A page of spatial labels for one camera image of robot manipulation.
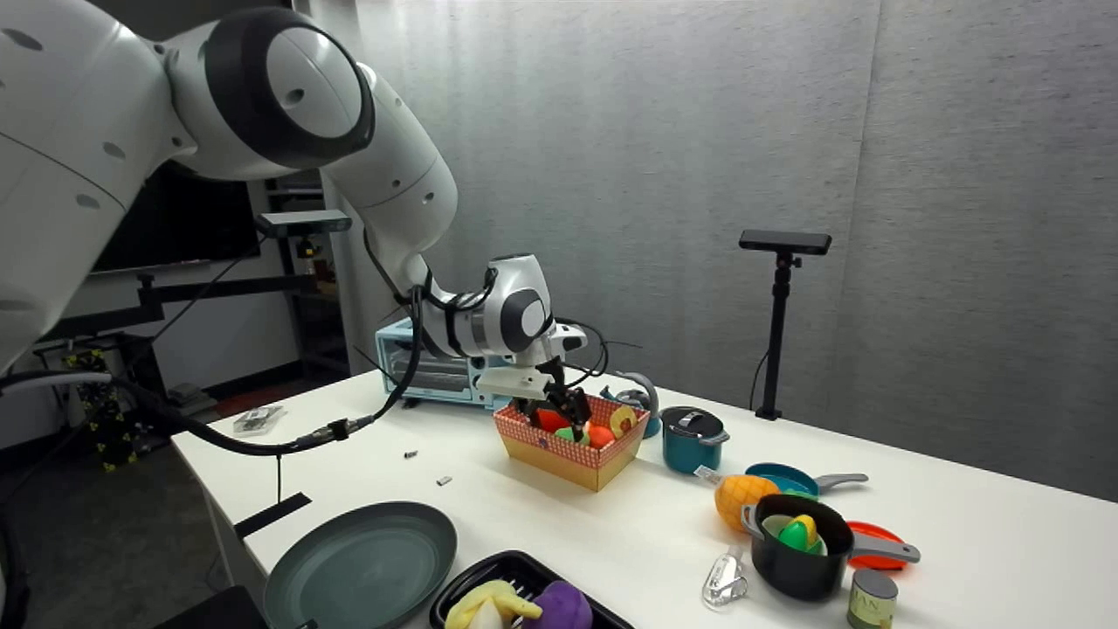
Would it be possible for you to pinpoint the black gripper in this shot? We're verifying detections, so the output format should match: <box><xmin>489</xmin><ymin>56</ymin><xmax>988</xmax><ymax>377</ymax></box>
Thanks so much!
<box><xmin>510</xmin><ymin>365</ymin><xmax>593</xmax><ymax>430</ymax></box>

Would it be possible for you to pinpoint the brown woven toy box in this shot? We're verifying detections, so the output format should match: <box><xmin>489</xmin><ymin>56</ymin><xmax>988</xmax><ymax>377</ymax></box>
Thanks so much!
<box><xmin>492</xmin><ymin>392</ymin><xmax>652</xmax><ymax>494</ymax></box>

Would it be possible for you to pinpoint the yellow toy fruit slice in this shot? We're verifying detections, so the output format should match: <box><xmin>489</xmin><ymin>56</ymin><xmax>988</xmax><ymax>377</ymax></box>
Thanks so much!
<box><xmin>604</xmin><ymin>403</ymin><xmax>643</xmax><ymax>441</ymax></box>

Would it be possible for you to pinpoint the teal toy kettle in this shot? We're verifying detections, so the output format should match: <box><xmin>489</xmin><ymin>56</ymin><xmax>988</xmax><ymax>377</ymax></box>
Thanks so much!
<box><xmin>604</xmin><ymin>370</ymin><xmax>664</xmax><ymax>445</ymax></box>

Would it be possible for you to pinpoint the teal toy pot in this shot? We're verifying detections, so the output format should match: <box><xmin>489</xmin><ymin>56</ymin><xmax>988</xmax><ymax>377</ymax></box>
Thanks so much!
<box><xmin>658</xmin><ymin>403</ymin><xmax>733</xmax><ymax>478</ymax></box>

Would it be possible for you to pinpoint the black rectangular tray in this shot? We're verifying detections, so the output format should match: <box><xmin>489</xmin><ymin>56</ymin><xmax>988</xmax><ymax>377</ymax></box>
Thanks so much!
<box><xmin>427</xmin><ymin>548</ymin><xmax>639</xmax><ymax>629</ymax></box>

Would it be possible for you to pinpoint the blue toy toaster oven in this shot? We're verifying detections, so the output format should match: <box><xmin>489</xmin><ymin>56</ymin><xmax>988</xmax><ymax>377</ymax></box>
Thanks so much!
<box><xmin>374</xmin><ymin>314</ymin><xmax>516</xmax><ymax>413</ymax></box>

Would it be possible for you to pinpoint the purple plush toy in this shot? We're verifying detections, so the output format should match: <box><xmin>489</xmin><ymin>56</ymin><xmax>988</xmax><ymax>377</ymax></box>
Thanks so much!
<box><xmin>522</xmin><ymin>577</ymin><xmax>598</xmax><ymax>629</ymax></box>

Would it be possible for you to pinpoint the yellow banana plush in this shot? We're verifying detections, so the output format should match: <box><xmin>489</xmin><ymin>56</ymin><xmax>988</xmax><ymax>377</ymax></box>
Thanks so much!
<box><xmin>445</xmin><ymin>577</ymin><xmax>544</xmax><ymax>629</ymax></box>

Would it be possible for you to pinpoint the orange plush toy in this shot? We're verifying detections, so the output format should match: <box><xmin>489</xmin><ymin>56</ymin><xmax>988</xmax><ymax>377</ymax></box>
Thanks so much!
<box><xmin>714</xmin><ymin>473</ymin><xmax>784</xmax><ymax>539</ymax></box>

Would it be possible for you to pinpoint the dark green round plate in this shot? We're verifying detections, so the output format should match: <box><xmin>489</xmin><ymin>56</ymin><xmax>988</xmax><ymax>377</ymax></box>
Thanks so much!
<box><xmin>258</xmin><ymin>499</ymin><xmax>460</xmax><ymax>629</ymax></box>

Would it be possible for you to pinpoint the green and yellow toy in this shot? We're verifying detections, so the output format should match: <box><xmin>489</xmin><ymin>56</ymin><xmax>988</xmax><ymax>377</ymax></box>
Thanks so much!
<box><xmin>763</xmin><ymin>509</ymin><xmax>833</xmax><ymax>558</ymax></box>

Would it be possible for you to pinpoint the black cooking pot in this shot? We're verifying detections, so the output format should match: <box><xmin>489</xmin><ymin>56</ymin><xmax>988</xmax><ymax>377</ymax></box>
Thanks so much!
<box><xmin>738</xmin><ymin>488</ymin><xmax>855</xmax><ymax>606</ymax></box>

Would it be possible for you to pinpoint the small silver clip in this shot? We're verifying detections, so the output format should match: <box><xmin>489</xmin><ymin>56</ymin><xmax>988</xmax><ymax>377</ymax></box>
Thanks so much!
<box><xmin>232</xmin><ymin>403</ymin><xmax>291</xmax><ymax>436</ymax></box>

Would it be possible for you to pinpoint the black flat strip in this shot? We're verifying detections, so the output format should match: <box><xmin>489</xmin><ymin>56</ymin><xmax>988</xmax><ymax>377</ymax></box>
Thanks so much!
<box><xmin>232</xmin><ymin>488</ymin><xmax>315</xmax><ymax>541</ymax></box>

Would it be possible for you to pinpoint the small metal can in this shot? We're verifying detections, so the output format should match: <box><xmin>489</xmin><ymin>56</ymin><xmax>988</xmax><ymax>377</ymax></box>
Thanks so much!
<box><xmin>845</xmin><ymin>567</ymin><xmax>902</xmax><ymax>629</ymax></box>

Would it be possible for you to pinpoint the black monitor screen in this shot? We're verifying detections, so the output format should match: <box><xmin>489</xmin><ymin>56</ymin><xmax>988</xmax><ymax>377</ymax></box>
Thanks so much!
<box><xmin>87</xmin><ymin>156</ymin><xmax>265</xmax><ymax>279</ymax></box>

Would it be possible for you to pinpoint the small green plant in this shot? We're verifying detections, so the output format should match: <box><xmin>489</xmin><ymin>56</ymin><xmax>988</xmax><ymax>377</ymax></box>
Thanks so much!
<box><xmin>63</xmin><ymin>344</ymin><xmax>149</xmax><ymax>477</ymax></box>

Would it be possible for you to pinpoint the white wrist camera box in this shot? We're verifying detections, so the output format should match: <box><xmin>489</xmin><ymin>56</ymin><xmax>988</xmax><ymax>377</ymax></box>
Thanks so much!
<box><xmin>467</xmin><ymin>360</ymin><xmax>555</xmax><ymax>403</ymax></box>

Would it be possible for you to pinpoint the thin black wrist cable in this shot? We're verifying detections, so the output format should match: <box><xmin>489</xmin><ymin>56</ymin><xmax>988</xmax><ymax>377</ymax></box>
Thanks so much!
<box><xmin>555</xmin><ymin>317</ymin><xmax>614</xmax><ymax>394</ymax></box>

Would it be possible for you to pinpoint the teal pan with grey handle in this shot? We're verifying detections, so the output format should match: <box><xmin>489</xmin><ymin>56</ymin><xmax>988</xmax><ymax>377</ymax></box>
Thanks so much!
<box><xmin>746</xmin><ymin>457</ymin><xmax>874</xmax><ymax>505</ymax></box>

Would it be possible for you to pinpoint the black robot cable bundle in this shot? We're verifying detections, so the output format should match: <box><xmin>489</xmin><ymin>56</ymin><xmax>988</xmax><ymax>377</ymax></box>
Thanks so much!
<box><xmin>0</xmin><ymin>285</ymin><xmax>435</xmax><ymax>462</ymax></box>

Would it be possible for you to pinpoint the red pan with grey handle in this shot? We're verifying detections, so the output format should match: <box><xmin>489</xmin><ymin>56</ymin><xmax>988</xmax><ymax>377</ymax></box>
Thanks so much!
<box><xmin>841</xmin><ymin>519</ymin><xmax>922</xmax><ymax>577</ymax></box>

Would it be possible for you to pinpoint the black metal rack frame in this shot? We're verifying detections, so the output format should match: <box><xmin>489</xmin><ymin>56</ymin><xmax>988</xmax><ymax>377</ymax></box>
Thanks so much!
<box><xmin>46</xmin><ymin>271</ymin><xmax>352</xmax><ymax>413</ymax></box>

